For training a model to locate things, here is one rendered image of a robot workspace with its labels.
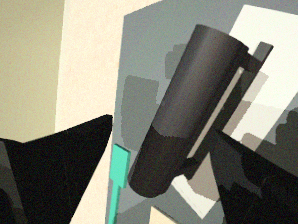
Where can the white square tile with dark blue centre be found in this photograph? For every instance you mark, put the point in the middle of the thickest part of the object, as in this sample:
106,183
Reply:
157,216

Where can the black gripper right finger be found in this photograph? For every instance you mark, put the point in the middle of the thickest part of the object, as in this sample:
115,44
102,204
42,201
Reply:
252,189

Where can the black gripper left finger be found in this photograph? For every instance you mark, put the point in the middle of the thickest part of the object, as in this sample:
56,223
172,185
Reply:
45,178

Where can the teal small trowel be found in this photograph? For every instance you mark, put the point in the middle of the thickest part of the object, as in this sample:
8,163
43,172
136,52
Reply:
118,173

